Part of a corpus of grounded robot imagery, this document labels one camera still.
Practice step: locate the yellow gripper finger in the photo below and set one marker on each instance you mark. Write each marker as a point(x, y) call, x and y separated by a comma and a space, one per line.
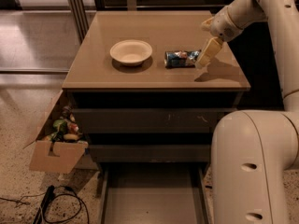
point(207, 25)
point(211, 48)

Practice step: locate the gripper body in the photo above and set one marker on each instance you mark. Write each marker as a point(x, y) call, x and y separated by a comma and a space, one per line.
point(223, 24)

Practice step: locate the blue silver redbull can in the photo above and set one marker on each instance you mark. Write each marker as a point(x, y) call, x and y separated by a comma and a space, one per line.
point(180, 58)

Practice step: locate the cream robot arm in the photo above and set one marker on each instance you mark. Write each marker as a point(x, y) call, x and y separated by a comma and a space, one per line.
point(251, 149)

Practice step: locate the grey drawer cabinet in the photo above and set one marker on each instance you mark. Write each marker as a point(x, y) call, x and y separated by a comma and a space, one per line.
point(95, 80)

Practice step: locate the grey middle drawer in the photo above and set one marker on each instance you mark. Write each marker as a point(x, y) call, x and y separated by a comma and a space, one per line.
point(150, 153)

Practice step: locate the grey top drawer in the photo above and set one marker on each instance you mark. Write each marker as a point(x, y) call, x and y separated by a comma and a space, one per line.
point(148, 120)

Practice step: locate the grey open bottom drawer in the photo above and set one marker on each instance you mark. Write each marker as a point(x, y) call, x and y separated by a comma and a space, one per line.
point(153, 193)

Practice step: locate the white paper bowl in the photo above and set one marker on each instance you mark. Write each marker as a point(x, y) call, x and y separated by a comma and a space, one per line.
point(131, 52)

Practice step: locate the red toy item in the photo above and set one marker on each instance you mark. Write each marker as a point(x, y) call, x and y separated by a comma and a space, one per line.
point(72, 128)

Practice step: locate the green toy item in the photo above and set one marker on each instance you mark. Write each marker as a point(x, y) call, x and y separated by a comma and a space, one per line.
point(60, 125)

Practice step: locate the yellow banana toy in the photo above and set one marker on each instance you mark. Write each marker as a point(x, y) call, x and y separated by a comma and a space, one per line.
point(71, 137)

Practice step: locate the cardboard box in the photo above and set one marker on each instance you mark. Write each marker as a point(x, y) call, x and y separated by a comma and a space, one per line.
point(53, 154)

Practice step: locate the black power strip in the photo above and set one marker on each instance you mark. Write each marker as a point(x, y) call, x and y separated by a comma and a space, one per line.
point(48, 197)

